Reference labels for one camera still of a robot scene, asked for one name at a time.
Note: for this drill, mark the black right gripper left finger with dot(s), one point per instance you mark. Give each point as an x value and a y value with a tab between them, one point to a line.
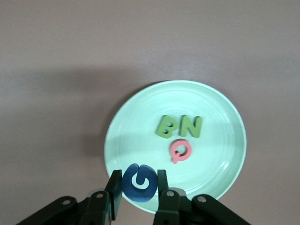
93	208

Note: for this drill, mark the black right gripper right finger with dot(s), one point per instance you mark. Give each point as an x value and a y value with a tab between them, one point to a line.
178	211

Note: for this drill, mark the blue foam letter G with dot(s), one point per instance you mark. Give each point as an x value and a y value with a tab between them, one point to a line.
140	194

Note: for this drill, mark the pink foam letter Q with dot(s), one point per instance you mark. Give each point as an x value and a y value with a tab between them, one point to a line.
172	150

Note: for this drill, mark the green foam letter N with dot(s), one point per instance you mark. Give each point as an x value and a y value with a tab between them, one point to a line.
183	127

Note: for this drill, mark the green foam letter B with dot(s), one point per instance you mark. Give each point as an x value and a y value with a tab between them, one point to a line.
161	127

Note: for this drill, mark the light green plate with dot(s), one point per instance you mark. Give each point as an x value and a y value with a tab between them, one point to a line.
140	117

